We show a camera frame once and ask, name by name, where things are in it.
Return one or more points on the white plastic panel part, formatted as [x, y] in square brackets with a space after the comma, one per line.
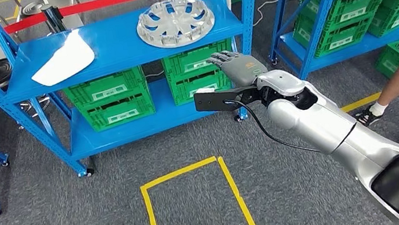
[63, 60]

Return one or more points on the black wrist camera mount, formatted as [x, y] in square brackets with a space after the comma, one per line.
[213, 101]

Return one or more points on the silver wheel hubcap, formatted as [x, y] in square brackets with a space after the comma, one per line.
[174, 22]

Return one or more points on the black stanchion post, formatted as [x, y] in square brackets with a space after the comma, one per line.
[52, 17]

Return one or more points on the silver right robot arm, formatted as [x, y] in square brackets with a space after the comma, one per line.
[324, 124]

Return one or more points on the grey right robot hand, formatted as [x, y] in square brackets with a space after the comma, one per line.
[242, 69]

